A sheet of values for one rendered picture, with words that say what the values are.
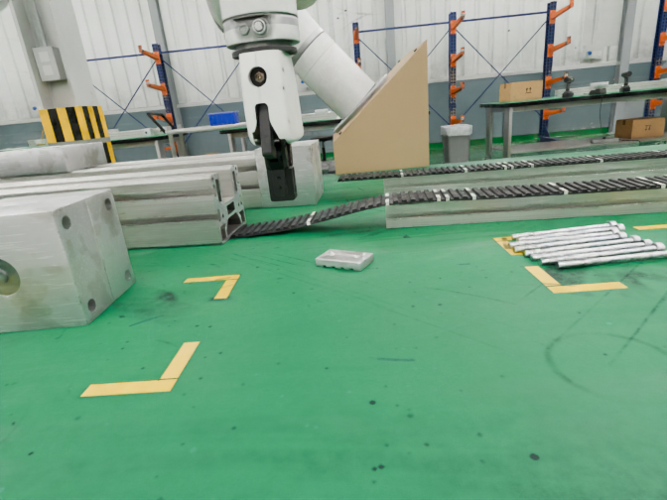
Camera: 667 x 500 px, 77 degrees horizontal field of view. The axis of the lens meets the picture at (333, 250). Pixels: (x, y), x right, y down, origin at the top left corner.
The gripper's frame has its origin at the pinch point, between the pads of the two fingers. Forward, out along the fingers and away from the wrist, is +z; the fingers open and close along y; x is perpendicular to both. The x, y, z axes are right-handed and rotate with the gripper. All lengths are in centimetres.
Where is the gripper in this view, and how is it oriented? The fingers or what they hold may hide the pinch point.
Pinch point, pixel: (282, 184)
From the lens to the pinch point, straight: 54.4
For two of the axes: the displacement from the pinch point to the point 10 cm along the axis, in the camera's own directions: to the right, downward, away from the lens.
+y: 1.0, -3.3, 9.4
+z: 0.9, 9.4, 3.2
